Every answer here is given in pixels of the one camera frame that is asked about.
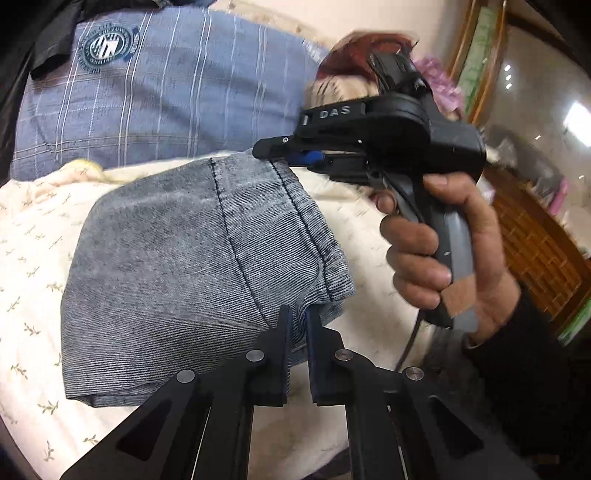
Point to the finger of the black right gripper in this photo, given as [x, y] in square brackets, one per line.
[275, 147]
[316, 161]

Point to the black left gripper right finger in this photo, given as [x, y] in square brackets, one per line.
[402, 425]

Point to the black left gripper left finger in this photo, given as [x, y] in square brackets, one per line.
[197, 426]

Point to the grey denim pants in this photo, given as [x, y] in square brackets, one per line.
[185, 268]

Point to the right hand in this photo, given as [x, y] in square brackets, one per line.
[420, 279]

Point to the cream leaf-print quilt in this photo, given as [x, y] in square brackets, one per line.
[40, 226]

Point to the blue plaid duvet with emblem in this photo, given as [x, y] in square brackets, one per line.
[134, 85]

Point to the wooden lattice furniture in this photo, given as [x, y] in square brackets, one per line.
[539, 252]

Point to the black garment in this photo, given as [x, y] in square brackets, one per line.
[36, 38]

